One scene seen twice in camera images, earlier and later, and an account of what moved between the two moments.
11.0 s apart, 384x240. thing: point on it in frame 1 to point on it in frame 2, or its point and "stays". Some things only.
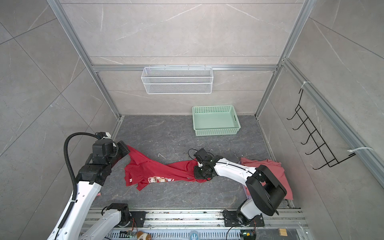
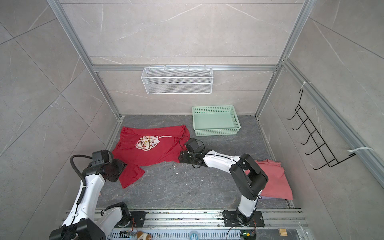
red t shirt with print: (139, 171) to (137, 146)
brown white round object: (141, 235) stays
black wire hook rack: (322, 146) stays
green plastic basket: (209, 120) stays
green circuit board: (248, 235) stays
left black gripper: (121, 147) to (120, 165)
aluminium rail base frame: (207, 224) stays
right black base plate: (232, 219) stays
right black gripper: (197, 175) to (183, 158)
